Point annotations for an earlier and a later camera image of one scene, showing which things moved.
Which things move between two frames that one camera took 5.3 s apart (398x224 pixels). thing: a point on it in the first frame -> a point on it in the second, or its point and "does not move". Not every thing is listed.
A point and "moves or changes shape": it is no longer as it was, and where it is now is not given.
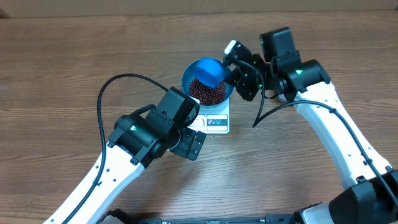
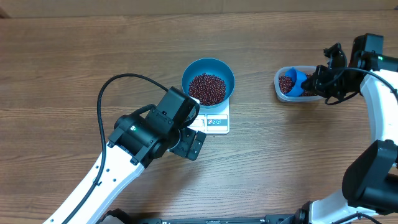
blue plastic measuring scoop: [208, 71] moves or changes shape
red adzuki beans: [207, 96] does not move
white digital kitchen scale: [212, 121] does not move
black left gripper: [185, 150] does not move
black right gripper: [244, 84] -> [319, 83]
